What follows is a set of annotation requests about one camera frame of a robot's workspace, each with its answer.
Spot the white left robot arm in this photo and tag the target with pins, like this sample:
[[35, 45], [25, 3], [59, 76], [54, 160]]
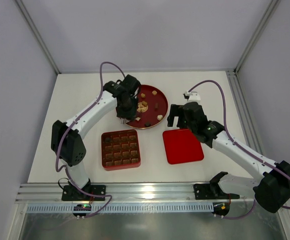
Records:
[[67, 137]]

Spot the right aluminium frame post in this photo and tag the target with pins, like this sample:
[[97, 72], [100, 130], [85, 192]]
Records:
[[261, 26]]

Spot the square red box lid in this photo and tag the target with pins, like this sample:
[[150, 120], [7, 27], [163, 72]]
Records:
[[181, 147]]

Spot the square red chocolate box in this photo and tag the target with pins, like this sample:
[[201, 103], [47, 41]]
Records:
[[123, 152]]

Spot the aluminium rail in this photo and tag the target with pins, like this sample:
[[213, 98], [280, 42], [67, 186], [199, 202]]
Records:
[[142, 191], [249, 129]]

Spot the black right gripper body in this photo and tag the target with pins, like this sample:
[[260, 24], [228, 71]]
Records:
[[180, 115]]

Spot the aluminium front rail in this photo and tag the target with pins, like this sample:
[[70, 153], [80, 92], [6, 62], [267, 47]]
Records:
[[142, 191]]

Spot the aluminium frame post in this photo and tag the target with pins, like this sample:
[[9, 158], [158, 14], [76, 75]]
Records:
[[261, 26], [35, 32]]

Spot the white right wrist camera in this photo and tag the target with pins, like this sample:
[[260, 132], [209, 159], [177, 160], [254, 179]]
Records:
[[192, 96]]

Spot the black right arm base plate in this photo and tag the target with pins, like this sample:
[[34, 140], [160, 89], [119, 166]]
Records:
[[207, 191]]

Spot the dark brown chocolate bar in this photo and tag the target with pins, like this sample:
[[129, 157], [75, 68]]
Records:
[[156, 106]]

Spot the left aluminium frame post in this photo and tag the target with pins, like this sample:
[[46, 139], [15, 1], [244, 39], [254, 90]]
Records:
[[35, 32]]

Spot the dark ridged square chocolate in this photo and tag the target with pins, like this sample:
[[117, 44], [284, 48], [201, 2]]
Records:
[[148, 123]]

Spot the right side aluminium rail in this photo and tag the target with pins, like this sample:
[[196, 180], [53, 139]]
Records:
[[249, 129]]

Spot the slotted grey cable duct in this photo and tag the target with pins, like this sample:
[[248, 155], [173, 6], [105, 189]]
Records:
[[129, 207]]

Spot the round red tray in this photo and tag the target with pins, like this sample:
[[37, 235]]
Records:
[[147, 113]]

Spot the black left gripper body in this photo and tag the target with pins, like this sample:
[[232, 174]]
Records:
[[126, 114]]

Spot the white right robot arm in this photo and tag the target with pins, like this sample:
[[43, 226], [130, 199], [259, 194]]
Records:
[[269, 183]]

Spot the white heart chocolate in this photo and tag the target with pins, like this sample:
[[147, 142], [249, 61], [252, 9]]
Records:
[[160, 116]]

